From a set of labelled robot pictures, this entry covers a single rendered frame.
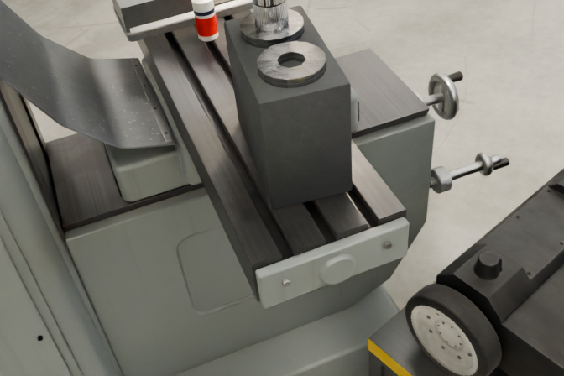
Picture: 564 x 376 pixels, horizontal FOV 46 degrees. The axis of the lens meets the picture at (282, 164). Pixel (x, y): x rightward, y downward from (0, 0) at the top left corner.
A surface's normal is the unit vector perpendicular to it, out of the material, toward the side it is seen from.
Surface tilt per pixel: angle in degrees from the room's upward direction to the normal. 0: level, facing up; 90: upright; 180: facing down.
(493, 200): 0
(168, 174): 90
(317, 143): 90
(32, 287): 89
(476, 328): 36
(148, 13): 90
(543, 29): 0
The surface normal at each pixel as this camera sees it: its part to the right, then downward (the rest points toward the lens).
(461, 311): 0.04, -0.62
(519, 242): -0.08, -0.75
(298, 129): 0.26, 0.62
